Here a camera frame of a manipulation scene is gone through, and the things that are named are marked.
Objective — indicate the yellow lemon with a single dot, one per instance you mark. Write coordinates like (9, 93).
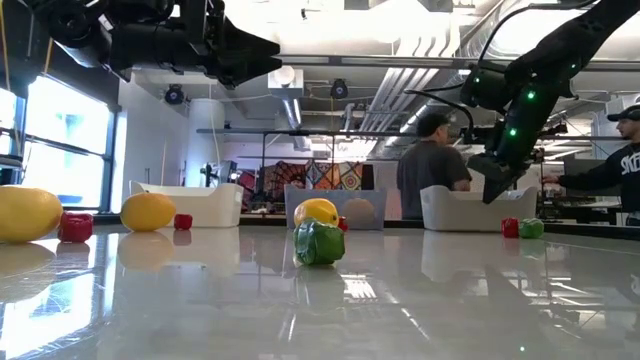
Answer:
(315, 210)
(147, 212)
(359, 212)
(25, 215)

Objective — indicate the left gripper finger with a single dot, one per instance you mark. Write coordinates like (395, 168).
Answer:
(245, 70)
(240, 44)

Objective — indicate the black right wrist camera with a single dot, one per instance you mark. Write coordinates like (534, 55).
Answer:
(475, 135)

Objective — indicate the white plastic basket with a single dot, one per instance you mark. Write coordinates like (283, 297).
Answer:
(210, 207)
(460, 215)

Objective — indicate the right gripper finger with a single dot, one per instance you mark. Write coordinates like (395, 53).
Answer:
(495, 180)

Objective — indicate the small green bell pepper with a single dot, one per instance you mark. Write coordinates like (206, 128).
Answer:
(531, 228)
(318, 244)

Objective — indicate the large glass window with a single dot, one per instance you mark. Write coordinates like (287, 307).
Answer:
(65, 165)

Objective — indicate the person's feet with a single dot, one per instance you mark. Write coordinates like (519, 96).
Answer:
(620, 170)

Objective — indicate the white round pillar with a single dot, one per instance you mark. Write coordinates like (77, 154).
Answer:
(202, 145)

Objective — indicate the small red bell pepper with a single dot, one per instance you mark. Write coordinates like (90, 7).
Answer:
(343, 224)
(183, 222)
(510, 228)
(75, 228)

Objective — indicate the silver ventilation duct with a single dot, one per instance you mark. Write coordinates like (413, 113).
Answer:
(395, 100)

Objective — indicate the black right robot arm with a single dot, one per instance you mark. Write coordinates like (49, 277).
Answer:
(565, 45)

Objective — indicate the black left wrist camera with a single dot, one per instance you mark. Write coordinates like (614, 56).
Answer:
(192, 10)

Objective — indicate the black computer monitor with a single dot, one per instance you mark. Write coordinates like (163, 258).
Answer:
(580, 165)

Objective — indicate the black aluminium table frame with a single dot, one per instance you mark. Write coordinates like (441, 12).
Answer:
(590, 231)

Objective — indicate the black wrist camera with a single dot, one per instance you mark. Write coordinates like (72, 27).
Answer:
(192, 10)
(475, 135)

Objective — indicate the colourful patterned quilt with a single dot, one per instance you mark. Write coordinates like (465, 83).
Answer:
(325, 175)

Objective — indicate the grey overhead light bar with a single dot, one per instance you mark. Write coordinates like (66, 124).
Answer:
(350, 61)

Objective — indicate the black metal rack frame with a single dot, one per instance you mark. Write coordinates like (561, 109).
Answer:
(350, 133)

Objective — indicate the person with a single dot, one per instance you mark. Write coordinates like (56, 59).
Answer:
(427, 170)

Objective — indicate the grey translucent plastic basket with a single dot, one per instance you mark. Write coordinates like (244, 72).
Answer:
(381, 210)

